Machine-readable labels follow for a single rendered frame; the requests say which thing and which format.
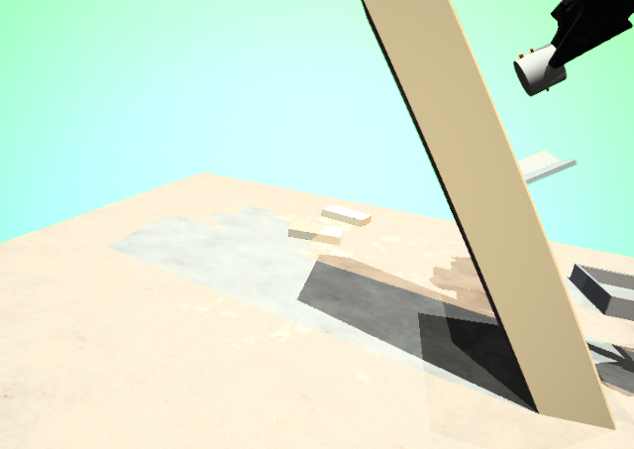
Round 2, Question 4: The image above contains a cream rectangular block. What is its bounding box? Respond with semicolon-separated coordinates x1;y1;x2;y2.
321;205;371;227
287;220;341;246

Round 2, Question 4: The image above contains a white square tray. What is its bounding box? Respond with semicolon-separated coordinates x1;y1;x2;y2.
570;263;634;321

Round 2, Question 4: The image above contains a tan flat panel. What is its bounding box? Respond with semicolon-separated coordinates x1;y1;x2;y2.
361;0;616;430

